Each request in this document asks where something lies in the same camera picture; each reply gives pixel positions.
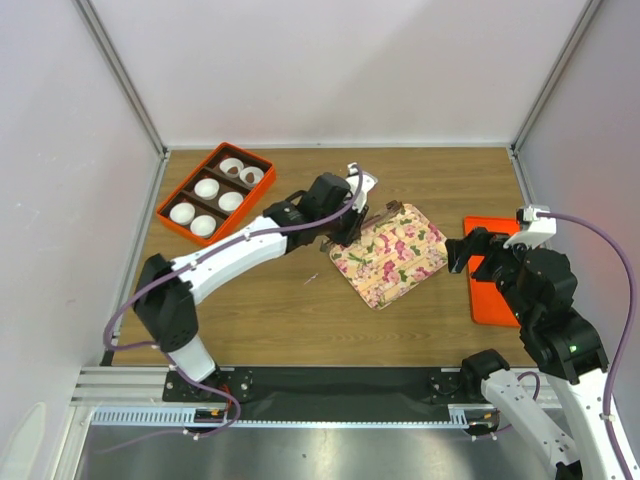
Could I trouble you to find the metal tongs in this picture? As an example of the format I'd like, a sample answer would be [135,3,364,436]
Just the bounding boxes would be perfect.
[320,200,403,253]

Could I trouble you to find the small paper scrap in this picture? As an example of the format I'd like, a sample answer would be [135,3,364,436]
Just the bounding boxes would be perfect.
[303,273,319,285]

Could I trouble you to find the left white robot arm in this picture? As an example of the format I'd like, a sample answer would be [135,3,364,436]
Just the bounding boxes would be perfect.
[133,163,378,400]

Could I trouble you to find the aluminium frame post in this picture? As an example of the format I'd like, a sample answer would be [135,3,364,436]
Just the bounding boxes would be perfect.
[72,0,168,159]
[509,0,606,151]

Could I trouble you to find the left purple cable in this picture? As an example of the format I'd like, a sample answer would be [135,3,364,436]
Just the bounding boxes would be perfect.
[102,164,364,351]

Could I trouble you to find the floral serving tray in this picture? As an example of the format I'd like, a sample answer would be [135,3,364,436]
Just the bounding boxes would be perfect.
[329,203,447,310]

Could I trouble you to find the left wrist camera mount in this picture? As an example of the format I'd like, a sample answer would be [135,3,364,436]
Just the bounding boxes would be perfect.
[346,162,378,213]

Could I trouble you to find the aluminium frame post left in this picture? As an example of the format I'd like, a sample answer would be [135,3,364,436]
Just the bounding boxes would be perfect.
[72,0,168,159]

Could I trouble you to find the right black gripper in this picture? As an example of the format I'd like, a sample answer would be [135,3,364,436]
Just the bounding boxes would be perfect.
[442,225,540,324]

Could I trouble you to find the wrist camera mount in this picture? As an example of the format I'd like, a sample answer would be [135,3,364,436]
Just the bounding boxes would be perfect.
[346,162,378,213]
[503,204,557,249]

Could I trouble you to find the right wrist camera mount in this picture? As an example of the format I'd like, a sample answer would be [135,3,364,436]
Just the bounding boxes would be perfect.
[503,204,557,249]

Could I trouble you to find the white cable duct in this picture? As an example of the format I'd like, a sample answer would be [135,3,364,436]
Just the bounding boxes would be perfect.
[91,405,500,431]

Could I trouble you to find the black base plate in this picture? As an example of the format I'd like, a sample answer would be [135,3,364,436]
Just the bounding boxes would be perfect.
[162,366,481,422]

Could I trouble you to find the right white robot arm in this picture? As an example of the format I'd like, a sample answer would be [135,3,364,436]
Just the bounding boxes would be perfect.
[445,228,639,479]

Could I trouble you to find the aluminium frame post right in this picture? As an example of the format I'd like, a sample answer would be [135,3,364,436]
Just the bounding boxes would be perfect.
[509,0,606,151]

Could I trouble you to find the orange chocolate box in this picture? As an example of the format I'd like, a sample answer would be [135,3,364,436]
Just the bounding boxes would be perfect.
[156,142,276,247]

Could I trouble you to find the orange box lid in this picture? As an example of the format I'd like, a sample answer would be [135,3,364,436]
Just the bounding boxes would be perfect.
[463,216,520,328]

